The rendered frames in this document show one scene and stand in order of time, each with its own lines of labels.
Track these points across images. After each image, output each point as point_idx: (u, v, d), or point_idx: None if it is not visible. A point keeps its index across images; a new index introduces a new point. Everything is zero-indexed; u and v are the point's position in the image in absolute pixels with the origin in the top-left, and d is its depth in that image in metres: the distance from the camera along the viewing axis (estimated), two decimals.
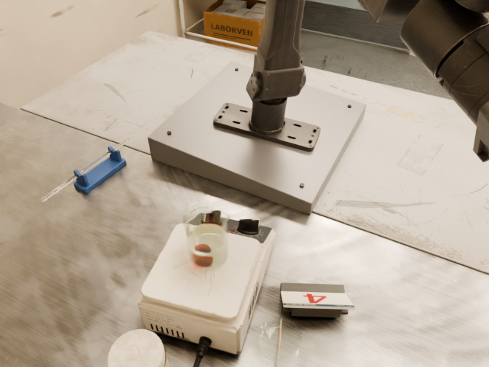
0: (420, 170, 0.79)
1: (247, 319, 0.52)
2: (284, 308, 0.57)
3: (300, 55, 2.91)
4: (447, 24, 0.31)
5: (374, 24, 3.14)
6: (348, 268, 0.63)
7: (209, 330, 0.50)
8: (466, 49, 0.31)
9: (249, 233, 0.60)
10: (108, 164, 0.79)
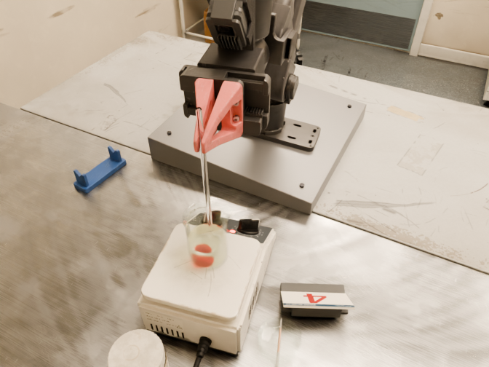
0: (420, 170, 0.79)
1: (247, 319, 0.52)
2: (284, 308, 0.57)
3: (300, 55, 2.91)
4: None
5: (374, 24, 3.14)
6: (348, 268, 0.63)
7: (209, 330, 0.50)
8: None
9: (249, 233, 0.60)
10: (108, 164, 0.79)
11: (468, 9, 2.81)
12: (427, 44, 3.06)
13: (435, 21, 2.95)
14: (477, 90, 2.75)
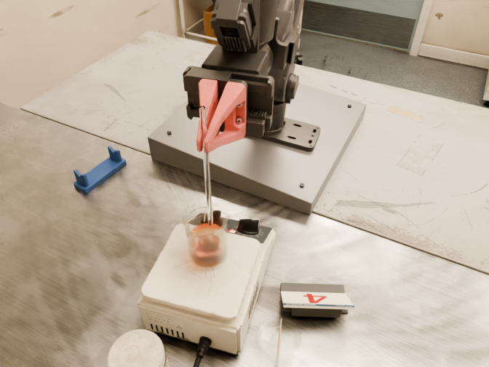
0: (420, 170, 0.79)
1: (247, 319, 0.52)
2: (284, 308, 0.57)
3: (300, 55, 2.91)
4: None
5: (374, 24, 3.14)
6: (348, 268, 0.63)
7: (209, 330, 0.50)
8: None
9: (249, 233, 0.60)
10: (108, 164, 0.79)
11: (468, 9, 2.81)
12: (427, 44, 3.06)
13: (435, 21, 2.95)
14: (477, 90, 2.75)
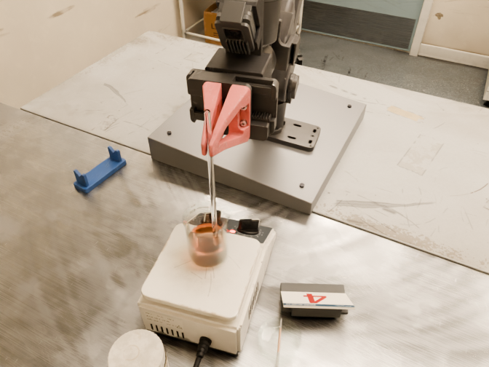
0: (420, 170, 0.79)
1: (247, 319, 0.52)
2: (284, 308, 0.57)
3: (300, 55, 2.91)
4: None
5: (374, 24, 3.14)
6: (348, 268, 0.63)
7: (209, 330, 0.50)
8: None
9: (249, 233, 0.60)
10: (108, 164, 0.79)
11: (468, 9, 2.81)
12: (427, 44, 3.06)
13: (435, 21, 2.95)
14: (477, 90, 2.75)
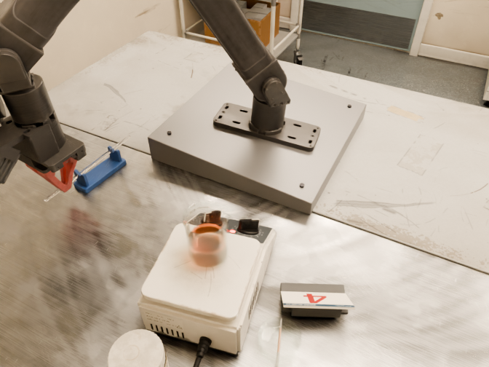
0: (420, 170, 0.79)
1: (247, 319, 0.52)
2: (284, 308, 0.57)
3: (300, 55, 2.91)
4: None
5: (374, 24, 3.14)
6: (348, 268, 0.63)
7: (209, 330, 0.50)
8: None
9: (249, 233, 0.60)
10: (108, 164, 0.79)
11: (468, 9, 2.81)
12: (427, 44, 3.06)
13: (435, 21, 2.95)
14: (477, 90, 2.75)
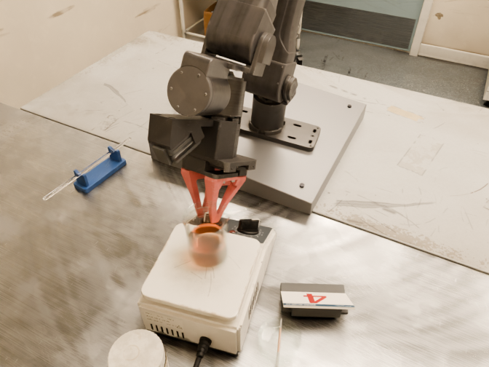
0: (420, 170, 0.79)
1: (247, 319, 0.52)
2: (284, 308, 0.57)
3: (300, 55, 2.91)
4: None
5: (374, 24, 3.14)
6: (348, 268, 0.63)
7: (209, 330, 0.50)
8: None
9: (249, 233, 0.60)
10: (108, 164, 0.79)
11: (468, 9, 2.81)
12: (427, 44, 3.06)
13: (435, 21, 2.95)
14: (477, 90, 2.75)
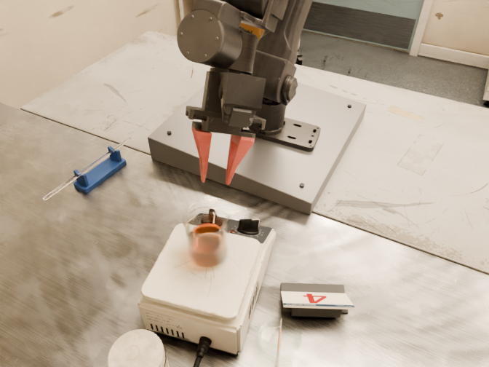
0: (420, 170, 0.79)
1: (247, 319, 0.52)
2: (284, 308, 0.57)
3: (300, 55, 2.91)
4: None
5: (374, 24, 3.14)
6: (348, 268, 0.63)
7: (209, 330, 0.50)
8: None
9: (249, 233, 0.60)
10: (108, 164, 0.79)
11: (468, 9, 2.81)
12: (427, 44, 3.06)
13: (435, 21, 2.95)
14: (477, 90, 2.75)
